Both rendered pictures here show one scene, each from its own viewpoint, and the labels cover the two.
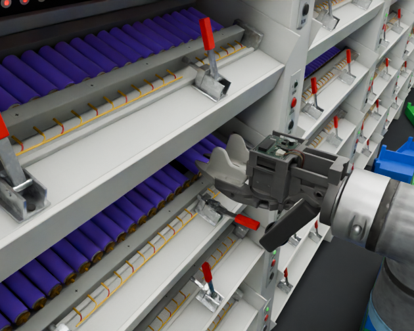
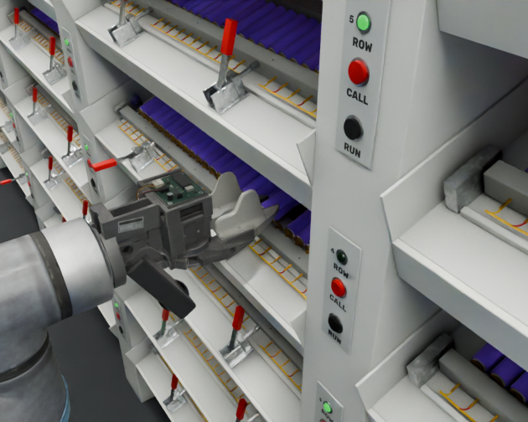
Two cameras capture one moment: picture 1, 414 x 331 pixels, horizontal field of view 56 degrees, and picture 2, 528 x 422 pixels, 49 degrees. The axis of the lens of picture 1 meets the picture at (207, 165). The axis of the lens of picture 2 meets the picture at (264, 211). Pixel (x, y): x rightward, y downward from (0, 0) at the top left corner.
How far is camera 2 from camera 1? 0.90 m
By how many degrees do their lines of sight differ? 89
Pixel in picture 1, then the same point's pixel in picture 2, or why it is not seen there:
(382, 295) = not seen: hidden behind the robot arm
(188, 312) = (228, 329)
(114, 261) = (183, 162)
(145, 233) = (204, 178)
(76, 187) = (129, 52)
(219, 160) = (225, 186)
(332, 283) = not seen: outside the picture
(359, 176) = (75, 223)
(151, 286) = not seen: hidden behind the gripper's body
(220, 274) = (266, 374)
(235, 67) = (284, 122)
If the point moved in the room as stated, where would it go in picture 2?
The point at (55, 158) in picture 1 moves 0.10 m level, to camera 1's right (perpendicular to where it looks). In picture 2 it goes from (153, 40) to (111, 64)
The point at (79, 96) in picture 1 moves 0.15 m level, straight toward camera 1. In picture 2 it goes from (184, 21) to (68, 19)
